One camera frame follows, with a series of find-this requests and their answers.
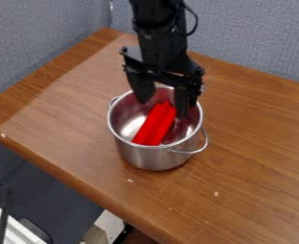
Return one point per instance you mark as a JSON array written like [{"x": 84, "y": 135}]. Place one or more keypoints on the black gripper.
[{"x": 160, "y": 60}]

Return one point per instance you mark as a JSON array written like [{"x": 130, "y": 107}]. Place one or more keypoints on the red plastic block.
[{"x": 156, "y": 125}]

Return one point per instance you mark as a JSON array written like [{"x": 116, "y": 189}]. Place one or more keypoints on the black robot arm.
[{"x": 160, "y": 17}]

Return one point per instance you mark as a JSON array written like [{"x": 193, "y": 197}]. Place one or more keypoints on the stainless steel pot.
[{"x": 185, "y": 139}]

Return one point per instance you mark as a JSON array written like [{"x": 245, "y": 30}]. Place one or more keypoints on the white box under table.
[{"x": 17, "y": 234}]

